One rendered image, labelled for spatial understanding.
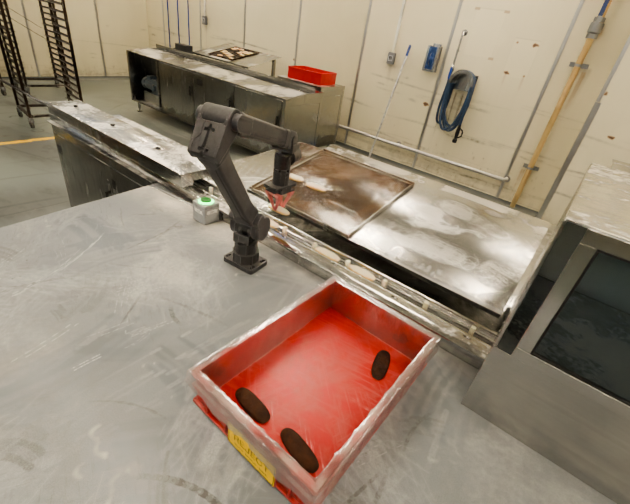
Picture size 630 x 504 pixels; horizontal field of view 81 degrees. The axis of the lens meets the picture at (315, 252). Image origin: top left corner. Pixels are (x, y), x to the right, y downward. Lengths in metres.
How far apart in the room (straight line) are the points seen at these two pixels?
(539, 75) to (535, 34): 0.38
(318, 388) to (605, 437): 0.55
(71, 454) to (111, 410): 0.09
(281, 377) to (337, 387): 0.13
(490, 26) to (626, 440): 4.31
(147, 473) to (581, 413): 0.79
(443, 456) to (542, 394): 0.23
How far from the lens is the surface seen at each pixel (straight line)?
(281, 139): 1.16
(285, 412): 0.83
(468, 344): 1.06
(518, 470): 0.94
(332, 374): 0.91
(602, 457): 0.96
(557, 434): 0.94
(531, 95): 4.68
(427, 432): 0.89
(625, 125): 4.33
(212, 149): 0.86
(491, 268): 1.33
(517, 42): 4.73
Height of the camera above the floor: 1.51
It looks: 32 degrees down
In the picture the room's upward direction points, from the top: 9 degrees clockwise
